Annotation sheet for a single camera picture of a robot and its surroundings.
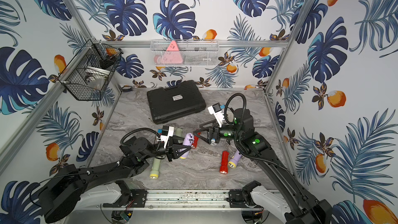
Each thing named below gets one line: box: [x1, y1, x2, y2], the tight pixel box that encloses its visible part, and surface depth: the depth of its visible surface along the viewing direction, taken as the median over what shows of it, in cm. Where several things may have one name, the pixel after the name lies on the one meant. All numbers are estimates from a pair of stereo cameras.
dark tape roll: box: [121, 84, 133, 93], surface depth 124 cm
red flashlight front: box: [219, 150, 230, 175], surface depth 85 cm
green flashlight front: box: [149, 157, 162, 179], surface depth 82 cm
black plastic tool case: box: [146, 79, 207, 125], surface depth 108 cm
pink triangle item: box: [153, 40, 183, 65], surface depth 92 cm
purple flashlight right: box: [228, 149, 243, 169], surface depth 85 cm
